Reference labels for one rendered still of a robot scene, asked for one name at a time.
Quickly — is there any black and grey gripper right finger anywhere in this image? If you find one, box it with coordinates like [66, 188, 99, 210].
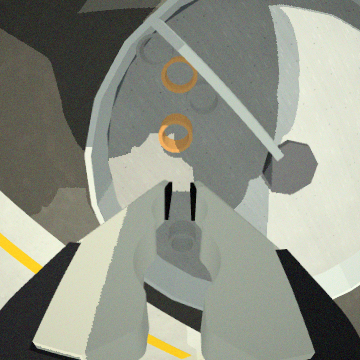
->
[190, 181, 360, 360]

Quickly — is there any grey metal sleeve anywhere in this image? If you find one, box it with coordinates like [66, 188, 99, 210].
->
[186, 80, 222, 118]
[168, 220, 196, 254]
[136, 33, 174, 68]

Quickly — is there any bronze bushing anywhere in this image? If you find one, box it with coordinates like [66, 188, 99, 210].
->
[159, 114, 193, 152]
[161, 56, 198, 93]

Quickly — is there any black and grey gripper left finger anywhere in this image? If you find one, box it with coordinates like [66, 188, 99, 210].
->
[0, 180, 172, 360]

